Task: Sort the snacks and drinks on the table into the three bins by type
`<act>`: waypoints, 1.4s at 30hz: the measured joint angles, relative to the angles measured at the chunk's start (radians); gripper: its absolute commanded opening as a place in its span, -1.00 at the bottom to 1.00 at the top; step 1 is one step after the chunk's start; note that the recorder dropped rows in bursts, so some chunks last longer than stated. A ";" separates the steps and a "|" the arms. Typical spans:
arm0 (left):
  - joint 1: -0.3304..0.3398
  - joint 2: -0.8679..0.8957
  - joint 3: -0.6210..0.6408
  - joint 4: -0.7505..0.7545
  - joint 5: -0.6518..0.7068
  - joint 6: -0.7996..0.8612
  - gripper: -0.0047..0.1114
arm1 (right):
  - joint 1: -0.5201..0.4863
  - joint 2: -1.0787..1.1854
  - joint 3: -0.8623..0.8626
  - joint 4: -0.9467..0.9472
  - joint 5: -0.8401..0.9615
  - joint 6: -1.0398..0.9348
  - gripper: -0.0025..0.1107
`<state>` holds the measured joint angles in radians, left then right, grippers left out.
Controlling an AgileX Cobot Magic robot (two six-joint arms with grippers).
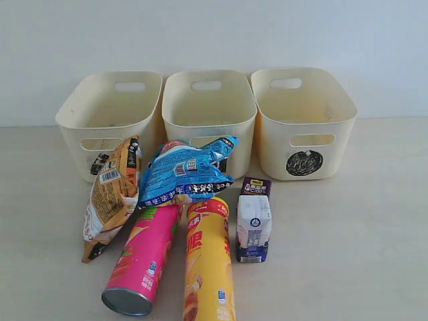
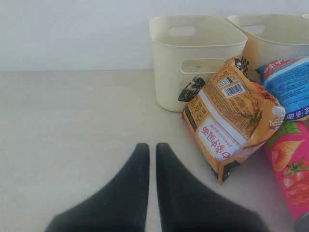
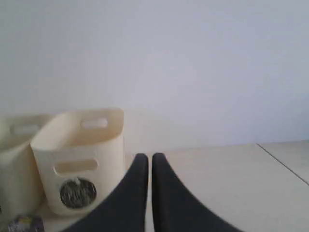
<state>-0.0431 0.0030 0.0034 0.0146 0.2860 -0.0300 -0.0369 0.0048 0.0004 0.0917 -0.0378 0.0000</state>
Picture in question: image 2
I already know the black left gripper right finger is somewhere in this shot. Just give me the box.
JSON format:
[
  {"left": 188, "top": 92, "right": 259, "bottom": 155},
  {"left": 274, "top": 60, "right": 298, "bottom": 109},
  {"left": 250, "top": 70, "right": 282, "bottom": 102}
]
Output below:
[{"left": 156, "top": 143, "right": 266, "bottom": 232}]

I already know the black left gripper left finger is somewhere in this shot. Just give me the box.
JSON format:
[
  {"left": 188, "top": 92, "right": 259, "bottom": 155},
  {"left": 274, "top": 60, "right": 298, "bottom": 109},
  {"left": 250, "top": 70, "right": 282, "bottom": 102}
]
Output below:
[{"left": 46, "top": 143, "right": 150, "bottom": 232}]

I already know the pink chips can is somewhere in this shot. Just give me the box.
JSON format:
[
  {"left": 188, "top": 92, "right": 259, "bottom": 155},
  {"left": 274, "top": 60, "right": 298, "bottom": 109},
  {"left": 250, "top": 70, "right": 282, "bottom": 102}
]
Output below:
[{"left": 264, "top": 121, "right": 309, "bottom": 232}]

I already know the cream bin triangle mark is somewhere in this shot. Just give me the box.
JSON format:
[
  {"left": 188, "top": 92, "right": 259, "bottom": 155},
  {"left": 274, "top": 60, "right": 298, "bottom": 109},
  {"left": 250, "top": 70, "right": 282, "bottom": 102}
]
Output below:
[{"left": 149, "top": 15, "right": 248, "bottom": 112}]

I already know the orange chips bag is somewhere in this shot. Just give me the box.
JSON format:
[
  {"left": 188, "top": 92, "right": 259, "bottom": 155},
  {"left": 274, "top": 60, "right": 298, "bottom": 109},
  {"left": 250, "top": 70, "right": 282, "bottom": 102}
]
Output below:
[{"left": 179, "top": 57, "right": 285, "bottom": 184}]

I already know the blue snack bag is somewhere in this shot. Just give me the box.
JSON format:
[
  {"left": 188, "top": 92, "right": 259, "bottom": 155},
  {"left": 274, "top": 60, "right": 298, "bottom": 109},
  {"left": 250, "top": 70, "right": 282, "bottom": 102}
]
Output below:
[{"left": 255, "top": 57, "right": 309, "bottom": 121}]

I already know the cream bin square mark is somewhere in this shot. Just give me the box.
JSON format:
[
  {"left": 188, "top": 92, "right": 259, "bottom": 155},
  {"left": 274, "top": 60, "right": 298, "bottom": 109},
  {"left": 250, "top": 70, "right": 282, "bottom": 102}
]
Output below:
[{"left": 227, "top": 14, "right": 309, "bottom": 82}]

